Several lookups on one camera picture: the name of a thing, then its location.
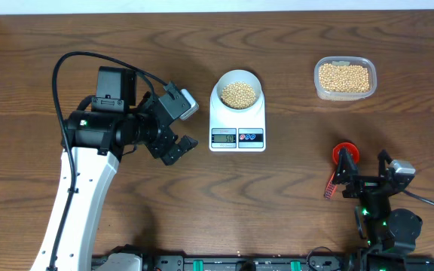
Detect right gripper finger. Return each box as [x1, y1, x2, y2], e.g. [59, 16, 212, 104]
[332, 148, 359, 184]
[377, 150, 393, 177]

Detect red plastic measuring scoop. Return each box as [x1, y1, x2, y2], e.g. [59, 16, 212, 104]
[323, 142, 359, 199]

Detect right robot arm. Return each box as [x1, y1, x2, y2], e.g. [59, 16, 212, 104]
[332, 148, 423, 270]

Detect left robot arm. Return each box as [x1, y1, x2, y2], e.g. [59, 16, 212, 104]
[32, 66, 198, 270]

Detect white digital kitchen scale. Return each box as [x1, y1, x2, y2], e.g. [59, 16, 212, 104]
[209, 87, 266, 152]

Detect soybeans in bowl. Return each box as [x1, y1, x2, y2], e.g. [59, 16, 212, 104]
[220, 82, 257, 109]

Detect grey round bowl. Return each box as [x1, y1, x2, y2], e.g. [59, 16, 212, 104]
[215, 69, 264, 111]

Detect soybeans in container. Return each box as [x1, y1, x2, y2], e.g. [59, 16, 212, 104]
[318, 63, 370, 93]

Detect clear plastic container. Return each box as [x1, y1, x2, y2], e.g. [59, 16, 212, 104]
[314, 56, 377, 102]

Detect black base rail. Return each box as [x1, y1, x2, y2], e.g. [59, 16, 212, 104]
[92, 254, 434, 271]

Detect left black cable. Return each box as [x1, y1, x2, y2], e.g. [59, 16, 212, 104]
[45, 51, 169, 271]

